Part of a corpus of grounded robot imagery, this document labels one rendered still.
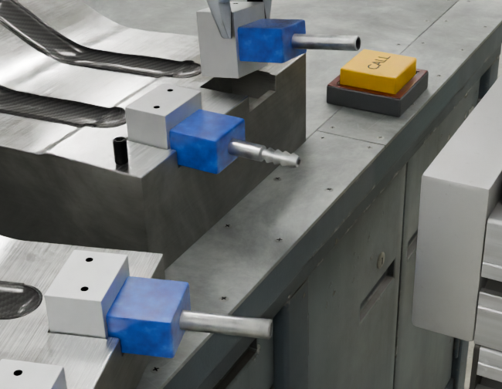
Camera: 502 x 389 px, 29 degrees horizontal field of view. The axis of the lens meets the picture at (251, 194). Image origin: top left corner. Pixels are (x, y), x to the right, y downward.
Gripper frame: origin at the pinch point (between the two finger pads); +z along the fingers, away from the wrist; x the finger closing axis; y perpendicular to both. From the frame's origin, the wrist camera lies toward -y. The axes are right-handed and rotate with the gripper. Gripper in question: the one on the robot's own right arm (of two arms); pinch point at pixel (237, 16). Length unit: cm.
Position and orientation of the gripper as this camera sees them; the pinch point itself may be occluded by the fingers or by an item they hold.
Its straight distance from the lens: 80.8
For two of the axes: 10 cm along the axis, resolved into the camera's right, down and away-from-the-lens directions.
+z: 0.8, 9.4, 3.3
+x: 4.9, -3.2, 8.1
